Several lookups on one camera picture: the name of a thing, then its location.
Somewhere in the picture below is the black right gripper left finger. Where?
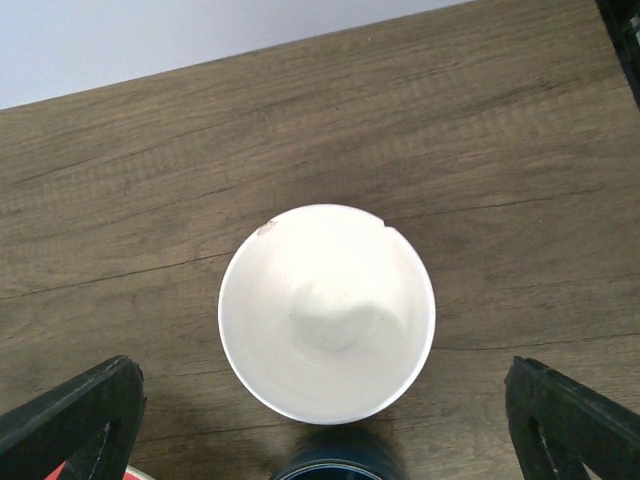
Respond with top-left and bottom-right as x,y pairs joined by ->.
1,355 -> 146,479

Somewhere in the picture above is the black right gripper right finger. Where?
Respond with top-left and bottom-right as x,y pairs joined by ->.
505,357 -> 639,479

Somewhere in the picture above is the dark blue ceramic mug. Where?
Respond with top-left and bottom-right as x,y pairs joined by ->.
271,445 -> 407,480

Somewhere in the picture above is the beige ceramic bowl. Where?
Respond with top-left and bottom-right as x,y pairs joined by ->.
217,204 -> 436,425

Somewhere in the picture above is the red and teal plate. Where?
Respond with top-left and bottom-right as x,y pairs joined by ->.
45,462 -> 154,480

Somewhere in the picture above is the black aluminium frame rail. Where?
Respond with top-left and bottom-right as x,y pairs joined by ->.
596,0 -> 639,104

